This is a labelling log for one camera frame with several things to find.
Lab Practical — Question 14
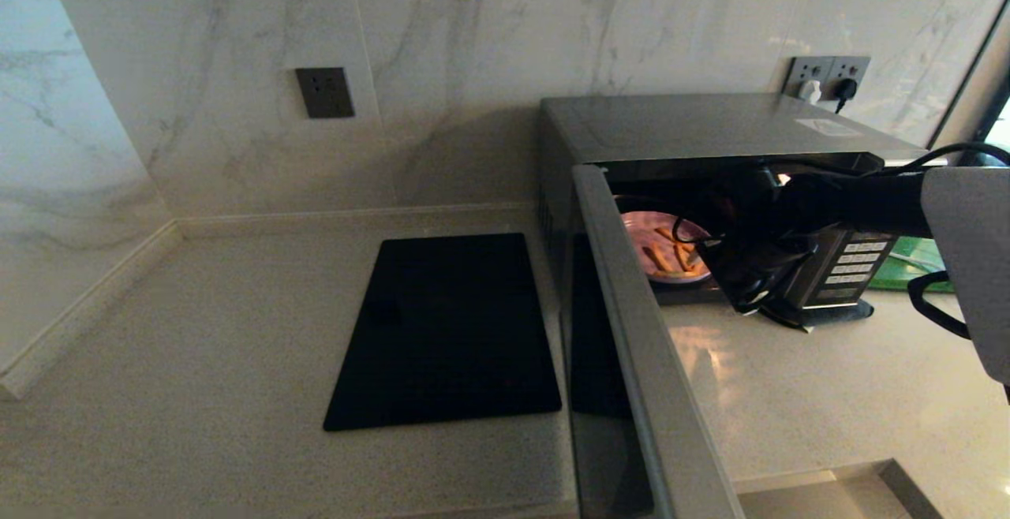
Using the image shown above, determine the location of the purple plate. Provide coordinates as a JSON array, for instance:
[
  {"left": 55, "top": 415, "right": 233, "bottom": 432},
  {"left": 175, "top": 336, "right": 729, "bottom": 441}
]
[{"left": 619, "top": 210, "right": 713, "bottom": 284}]

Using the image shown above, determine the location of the dark glass microwave door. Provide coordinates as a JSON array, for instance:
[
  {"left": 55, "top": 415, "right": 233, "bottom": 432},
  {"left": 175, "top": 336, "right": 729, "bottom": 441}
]
[{"left": 560, "top": 164, "right": 746, "bottom": 519}]

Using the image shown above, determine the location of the silver microwave oven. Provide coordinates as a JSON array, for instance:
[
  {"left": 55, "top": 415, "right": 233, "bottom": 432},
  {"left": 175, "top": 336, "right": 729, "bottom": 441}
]
[{"left": 538, "top": 93, "right": 932, "bottom": 329}]

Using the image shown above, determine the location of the black rubber pad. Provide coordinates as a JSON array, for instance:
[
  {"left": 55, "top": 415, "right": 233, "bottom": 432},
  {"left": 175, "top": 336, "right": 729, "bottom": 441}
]
[{"left": 757, "top": 298, "right": 875, "bottom": 334}]

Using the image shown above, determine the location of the white sticker label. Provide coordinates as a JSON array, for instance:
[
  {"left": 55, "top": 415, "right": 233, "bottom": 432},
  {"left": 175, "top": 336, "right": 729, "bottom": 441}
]
[{"left": 795, "top": 118, "right": 862, "bottom": 138}]

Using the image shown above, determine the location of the green cutting board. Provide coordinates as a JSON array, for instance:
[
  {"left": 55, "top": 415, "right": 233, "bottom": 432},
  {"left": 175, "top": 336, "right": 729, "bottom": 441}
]
[{"left": 870, "top": 237, "right": 956, "bottom": 293}]

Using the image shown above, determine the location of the black glass induction cooktop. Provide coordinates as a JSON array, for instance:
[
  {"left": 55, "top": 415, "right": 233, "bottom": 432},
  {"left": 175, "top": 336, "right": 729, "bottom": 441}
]
[{"left": 323, "top": 233, "right": 563, "bottom": 432}]

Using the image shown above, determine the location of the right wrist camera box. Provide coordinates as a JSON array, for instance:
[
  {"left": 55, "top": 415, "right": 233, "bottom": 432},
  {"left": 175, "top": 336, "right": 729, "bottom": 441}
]
[{"left": 706, "top": 166, "right": 790, "bottom": 236}]

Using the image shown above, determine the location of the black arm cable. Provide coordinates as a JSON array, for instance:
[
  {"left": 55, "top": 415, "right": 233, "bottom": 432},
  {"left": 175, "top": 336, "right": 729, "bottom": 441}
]
[{"left": 671, "top": 140, "right": 1010, "bottom": 340}]

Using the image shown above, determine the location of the grey double wall socket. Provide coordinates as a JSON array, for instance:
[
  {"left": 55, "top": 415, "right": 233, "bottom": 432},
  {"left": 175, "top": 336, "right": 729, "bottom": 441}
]
[{"left": 781, "top": 56, "right": 870, "bottom": 103}]

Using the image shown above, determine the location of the black metal frame post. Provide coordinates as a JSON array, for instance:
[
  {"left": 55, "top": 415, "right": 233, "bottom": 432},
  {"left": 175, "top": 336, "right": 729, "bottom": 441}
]
[{"left": 931, "top": 0, "right": 1010, "bottom": 149}]

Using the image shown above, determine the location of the dark single wall socket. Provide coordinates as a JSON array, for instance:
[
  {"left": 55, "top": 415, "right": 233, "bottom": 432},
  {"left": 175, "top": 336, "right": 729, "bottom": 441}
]
[{"left": 295, "top": 67, "right": 356, "bottom": 119}]

